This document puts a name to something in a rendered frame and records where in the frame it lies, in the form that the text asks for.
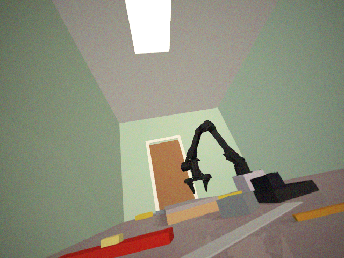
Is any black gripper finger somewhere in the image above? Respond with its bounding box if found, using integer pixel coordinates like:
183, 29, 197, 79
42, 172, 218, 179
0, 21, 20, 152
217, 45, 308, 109
203, 179, 210, 192
187, 183, 195, 194

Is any red flat bar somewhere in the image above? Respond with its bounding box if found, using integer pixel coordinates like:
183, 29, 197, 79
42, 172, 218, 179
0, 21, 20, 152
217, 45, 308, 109
58, 227, 174, 258

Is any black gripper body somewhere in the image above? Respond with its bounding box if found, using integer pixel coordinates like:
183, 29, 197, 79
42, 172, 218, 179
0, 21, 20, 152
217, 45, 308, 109
184, 168, 212, 184

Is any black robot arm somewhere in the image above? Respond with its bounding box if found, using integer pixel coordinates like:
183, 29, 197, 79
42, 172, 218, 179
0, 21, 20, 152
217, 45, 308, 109
181, 120, 252, 176

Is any white flat strip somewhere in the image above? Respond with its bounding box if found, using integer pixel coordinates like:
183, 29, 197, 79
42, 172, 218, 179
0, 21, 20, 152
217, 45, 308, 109
181, 201, 302, 258

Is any orange long flat bar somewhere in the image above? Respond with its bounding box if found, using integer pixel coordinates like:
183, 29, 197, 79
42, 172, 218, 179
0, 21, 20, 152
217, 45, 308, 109
292, 203, 344, 222

